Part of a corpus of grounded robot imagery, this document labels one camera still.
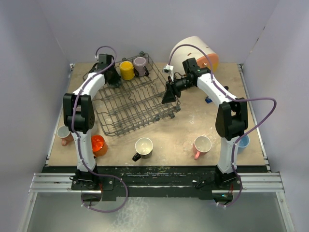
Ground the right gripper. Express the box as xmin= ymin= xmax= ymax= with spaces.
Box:
xmin=162 ymin=76 xmax=195 ymax=104

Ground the yellow mug black handle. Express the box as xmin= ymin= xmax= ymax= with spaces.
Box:
xmin=119 ymin=61 xmax=135 ymax=81

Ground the purple mug black handle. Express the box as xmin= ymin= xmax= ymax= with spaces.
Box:
xmin=133 ymin=57 xmax=149 ymax=77

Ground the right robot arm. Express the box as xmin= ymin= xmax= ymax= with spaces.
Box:
xmin=162 ymin=58 xmax=248 ymax=189

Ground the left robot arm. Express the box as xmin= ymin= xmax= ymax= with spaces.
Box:
xmin=63 ymin=54 xmax=119 ymax=190

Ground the white round drawer cabinet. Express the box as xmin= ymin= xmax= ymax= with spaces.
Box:
xmin=170 ymin=36 xmax=219 ymax=74

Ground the orange mug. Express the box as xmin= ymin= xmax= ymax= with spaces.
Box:
xmin=91 ymin=135 xmax=108 ymax=158

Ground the salmon pink mug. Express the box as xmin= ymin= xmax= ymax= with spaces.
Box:
xmin=56 ymin=126 xmax=74 ymax=146

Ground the light blue mug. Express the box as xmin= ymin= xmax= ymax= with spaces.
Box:
xmin=238 ymin=135 xmax=250 ymax=154

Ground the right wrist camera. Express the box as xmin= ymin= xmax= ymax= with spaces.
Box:
xmin=163 ymin=64 xmax=174 ymax=79

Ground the grey wire dish rack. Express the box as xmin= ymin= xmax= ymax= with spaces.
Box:
xmin=93 ymin=52 xmax=181 ymax=136

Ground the white mug black handle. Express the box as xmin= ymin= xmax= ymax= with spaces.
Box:
xmin=132 ymin=138 xmax=154 ymax=162

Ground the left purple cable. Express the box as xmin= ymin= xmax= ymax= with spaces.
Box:
xmin=71 ymin=45 xmax=129 ymax=214

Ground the purple cable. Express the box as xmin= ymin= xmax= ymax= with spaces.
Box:
xmin=168 ymin=44 xmax=277 ymax=209
xmin=71 ymin=45 xmax=129 ymax=214

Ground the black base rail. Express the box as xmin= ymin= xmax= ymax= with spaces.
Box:
xmin=69 ymin=166 xmax=241 ymax=201

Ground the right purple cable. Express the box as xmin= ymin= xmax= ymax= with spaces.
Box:
xmin=168 ymin=44 xmax=277 ymax=209

